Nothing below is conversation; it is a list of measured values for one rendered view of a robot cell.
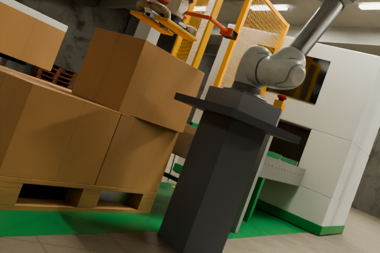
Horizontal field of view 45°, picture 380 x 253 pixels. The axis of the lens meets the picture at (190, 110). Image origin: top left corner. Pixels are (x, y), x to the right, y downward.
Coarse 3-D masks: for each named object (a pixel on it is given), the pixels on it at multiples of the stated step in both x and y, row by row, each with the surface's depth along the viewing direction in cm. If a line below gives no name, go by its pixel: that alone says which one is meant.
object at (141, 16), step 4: (132, 12) 266; (136, 12) 264; (140, 12) 263; (136, 16) 270; (140, 16) 265; (144, 16) 264; (148, 16) 267; (144, 20) 273; (148, 20) 269; (152, 20) 270; (148, 24) 281; (152, 24) 276; (156, 24) 274; (160, 24) 278; (156, 28) 285; (160, 28) 280; (160, 32) 293; (164, 32) 288; (168, 32) 286
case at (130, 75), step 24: (96, 48) 255; (120, 48) 245; (144, 48) 237; (96, 72) 251; (120, 72) 241; (144, 72) 242; (168, 72) 257; (192, 72) 275; (96, 96) 247; (120, 96) 237; (144, 96) 247; (168, 96) 263; (192, 96) 281; (168, 120) 269
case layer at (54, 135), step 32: (0, 96) 194; (32, 96) 187; (64, 96) 201; (0, 128) 189; (32, 128) 192; (64, 128) 207; (96, 128) 224; (128, 128) 244; (160, 128) 269; (0, 160) 185; (32, 160) 197; (64, 160) 213; (96, 160) 231; (128, 160) 253; (160, 160) 279
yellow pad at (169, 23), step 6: (156, 18) 256; (162, 18) 254; (168, 24) 259; (174, 24) 257; (174, 30) 270; (180, 30) 264; (186, 30) 275; (180, 36) 281; (186, 36) 274; (192, 36) 275
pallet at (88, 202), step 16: (0, 176) 185; (0, 192) 188; (16, 192) 195; (80, 192) 230; (96, 192) 238; (128, 192) 261; (144, 192) 274; (0, 208) 190; (16, 208) 197; (32, 208) 205; (48, 208) 213; (64, 208) 222; (80, 208) 231; (96, 208) 242; (112, 208) 253; (128, 208) 268; (144, 208) 279
